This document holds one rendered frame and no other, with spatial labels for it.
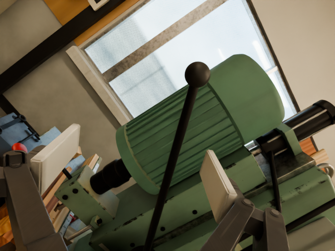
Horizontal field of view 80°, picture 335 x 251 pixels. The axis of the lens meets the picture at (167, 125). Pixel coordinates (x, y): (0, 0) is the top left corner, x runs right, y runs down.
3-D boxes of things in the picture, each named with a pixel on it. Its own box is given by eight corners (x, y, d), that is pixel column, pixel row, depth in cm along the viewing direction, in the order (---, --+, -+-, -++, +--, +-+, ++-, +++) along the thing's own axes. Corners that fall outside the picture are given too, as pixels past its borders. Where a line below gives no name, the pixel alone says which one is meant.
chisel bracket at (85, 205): (61, 179, 52) (86, 163, 51) (96, 214, 56) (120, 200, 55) (46, 199, 45) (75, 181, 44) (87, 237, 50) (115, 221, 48)
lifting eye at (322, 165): (302, 170, 51) (327, 157, 50) (310, 186, 53) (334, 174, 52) (307, 173, 50) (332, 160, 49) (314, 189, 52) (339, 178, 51)
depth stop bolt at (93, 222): (68, 231, 49) (99, 212, 48) (73, 236, 50) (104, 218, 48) (64, 238, 47) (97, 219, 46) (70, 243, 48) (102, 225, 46)
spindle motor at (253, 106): (121, 118, 53) (226, 50, 48) (158, 167, 58) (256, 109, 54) (104, 150, 36) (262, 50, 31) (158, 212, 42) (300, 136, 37)
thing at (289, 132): (246, 131, 50) (311, 93, 48) (259, 154, 53) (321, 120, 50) (262, 145, 43) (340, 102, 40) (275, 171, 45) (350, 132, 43)
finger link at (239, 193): (243, 220, 13) (284, 226, 14) (221, 176, 18) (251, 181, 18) (235, 237, 14) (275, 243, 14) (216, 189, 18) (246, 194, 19)
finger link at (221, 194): (228, 192, 14) (238, 194, 15) (206, 148, 21) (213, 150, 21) (216, 224, 15) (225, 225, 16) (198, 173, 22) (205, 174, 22)
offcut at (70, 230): (53, 243, 61) (64, 237, 60) (58, 230, 65) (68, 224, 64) (63, 248, 63) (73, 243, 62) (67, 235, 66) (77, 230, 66)
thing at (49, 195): (55, 175, 63) (69, 166, 62) (58, 178, 63) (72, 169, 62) (4, 235, 42) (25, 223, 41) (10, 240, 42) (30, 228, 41)
